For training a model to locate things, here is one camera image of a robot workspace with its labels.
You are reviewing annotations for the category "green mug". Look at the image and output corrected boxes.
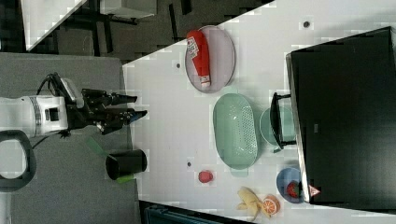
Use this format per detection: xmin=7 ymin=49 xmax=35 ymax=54
xmin=260 ymin=106 xmax=296 ymax=152

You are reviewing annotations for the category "blue cup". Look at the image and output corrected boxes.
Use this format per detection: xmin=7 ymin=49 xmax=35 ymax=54
xmin=276 ymin=168 xmax=304 ymax=203

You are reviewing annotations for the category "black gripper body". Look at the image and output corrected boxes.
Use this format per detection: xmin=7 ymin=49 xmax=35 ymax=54
xmin=64 ymin=89 xmax=113 ymax=135

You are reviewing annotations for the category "green oval strainer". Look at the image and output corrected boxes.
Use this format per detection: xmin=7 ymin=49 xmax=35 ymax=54
xmin=213 ymin=93 xmax=259 ymax=177

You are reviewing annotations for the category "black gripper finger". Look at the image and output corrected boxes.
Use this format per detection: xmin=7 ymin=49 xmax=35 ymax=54
xmin=111 ymin=94 xmax=137 ymax=105
xmin=106 ymin=109 xmax=148 ymax=127

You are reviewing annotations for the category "black toaster oven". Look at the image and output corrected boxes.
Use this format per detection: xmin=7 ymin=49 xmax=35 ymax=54
xmin=286 ymin=27 xmax=396 ymax=214

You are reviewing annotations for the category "red round fruit toy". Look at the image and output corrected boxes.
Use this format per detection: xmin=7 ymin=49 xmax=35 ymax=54
xmin=198 ymin=171 xmax=214 ymax=184

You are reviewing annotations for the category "red ketchup bottle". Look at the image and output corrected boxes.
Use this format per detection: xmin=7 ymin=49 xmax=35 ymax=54
xmin=187 ymin=30 xmax=211 ymax=88

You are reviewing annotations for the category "green spatula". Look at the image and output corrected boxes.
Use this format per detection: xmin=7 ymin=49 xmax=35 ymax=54
xmin=86 ymin=137 xmax=134 ymax=184

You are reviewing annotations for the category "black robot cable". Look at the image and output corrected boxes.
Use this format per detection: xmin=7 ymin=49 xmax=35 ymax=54
xmin=35 ymin=72 xmax=64 ymax=96

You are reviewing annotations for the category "black cylinder holder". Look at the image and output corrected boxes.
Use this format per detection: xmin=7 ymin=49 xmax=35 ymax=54
xmin=106 ymin=149 xmax=148 ymax=180

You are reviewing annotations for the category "red strawberry toy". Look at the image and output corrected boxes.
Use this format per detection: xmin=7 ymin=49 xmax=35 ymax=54
xmin=287 ymin=181 xmax=300 ymax=198

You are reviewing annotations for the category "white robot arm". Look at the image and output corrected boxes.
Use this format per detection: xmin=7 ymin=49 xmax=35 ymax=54
xmin=1 ymin=89 xmax=148 ymax=138

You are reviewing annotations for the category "grey round plate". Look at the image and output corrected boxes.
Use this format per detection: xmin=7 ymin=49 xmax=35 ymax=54
xmin=185 ymin=25 xmax=235 ymax=93

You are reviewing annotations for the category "peeled banana toy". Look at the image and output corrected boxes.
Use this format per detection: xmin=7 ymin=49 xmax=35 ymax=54
xmin=236 ymin=187 xmax=262 ymax=221

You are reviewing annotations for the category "orange slice toy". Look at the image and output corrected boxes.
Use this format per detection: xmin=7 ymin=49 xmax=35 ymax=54
xmin=262 ymin=194 xmax=280 ymax=217

